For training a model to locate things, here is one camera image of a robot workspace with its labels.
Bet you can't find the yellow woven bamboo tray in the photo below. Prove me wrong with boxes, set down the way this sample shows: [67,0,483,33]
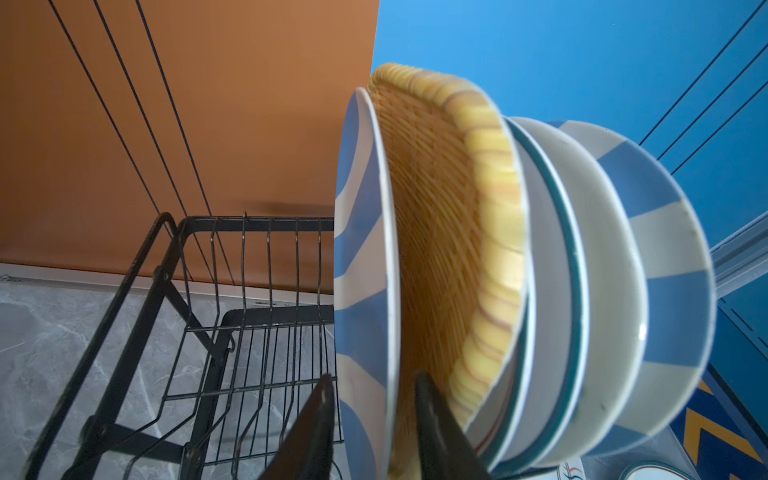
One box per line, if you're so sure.
[368,63,530,479]

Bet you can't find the white plate red characters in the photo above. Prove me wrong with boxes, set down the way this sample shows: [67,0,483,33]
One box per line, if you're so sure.
[465,309,535,470]

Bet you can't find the white plate green red rim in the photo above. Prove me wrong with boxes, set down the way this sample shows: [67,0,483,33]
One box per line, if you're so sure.
[619,461,694,480]

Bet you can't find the cream plate floral drawing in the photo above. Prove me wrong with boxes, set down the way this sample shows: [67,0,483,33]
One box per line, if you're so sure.
[514,117,649,467]

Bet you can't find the blue white striped plate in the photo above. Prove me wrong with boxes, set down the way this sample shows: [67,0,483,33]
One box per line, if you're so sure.
[553,120,716,456]

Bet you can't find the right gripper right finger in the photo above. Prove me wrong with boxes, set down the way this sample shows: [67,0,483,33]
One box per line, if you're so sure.
[415,372,491,480]

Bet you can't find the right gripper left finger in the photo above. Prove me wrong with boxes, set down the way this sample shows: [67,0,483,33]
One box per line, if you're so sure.
[259,374,335,480]

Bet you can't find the black wire dish rack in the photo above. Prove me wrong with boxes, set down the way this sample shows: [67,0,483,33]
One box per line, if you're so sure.
[21,213,349,479]

